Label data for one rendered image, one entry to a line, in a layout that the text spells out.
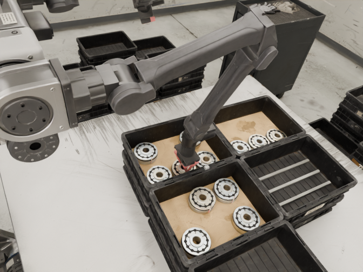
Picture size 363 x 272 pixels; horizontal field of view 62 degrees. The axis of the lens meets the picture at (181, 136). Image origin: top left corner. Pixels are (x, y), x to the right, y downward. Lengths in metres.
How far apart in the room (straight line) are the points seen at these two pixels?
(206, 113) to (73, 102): 0.49
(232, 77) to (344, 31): 3.77
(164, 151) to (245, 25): 0.76
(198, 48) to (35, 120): 0.37
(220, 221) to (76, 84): 0.78
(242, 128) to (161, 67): 0.93
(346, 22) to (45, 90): 4.24
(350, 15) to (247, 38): 3.83
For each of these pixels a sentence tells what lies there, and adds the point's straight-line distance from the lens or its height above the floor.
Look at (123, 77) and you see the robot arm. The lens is 0.66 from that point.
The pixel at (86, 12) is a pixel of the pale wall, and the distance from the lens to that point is 4.06.
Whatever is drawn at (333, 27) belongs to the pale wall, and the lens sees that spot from 4.68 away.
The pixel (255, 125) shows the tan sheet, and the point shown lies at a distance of 1.59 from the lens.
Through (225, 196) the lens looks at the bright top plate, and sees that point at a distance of 1.21.
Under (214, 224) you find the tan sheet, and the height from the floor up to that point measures 0.83.
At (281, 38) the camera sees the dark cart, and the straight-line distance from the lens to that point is 2.64.
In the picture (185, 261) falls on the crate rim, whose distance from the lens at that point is 0.99.
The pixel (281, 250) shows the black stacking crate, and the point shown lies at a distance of 1.22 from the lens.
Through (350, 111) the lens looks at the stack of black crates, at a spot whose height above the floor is 0.48.
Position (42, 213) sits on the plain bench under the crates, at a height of 0.70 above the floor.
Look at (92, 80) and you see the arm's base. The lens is 0.63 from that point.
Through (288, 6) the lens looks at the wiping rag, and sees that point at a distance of 2.93.
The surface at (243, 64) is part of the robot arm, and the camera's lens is 0.85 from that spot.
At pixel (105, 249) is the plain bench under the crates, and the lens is 1.26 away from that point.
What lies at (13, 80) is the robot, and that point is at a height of 1.50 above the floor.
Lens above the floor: 1.85
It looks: 45 degrees down
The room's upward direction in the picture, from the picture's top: 9 degrees clockwise
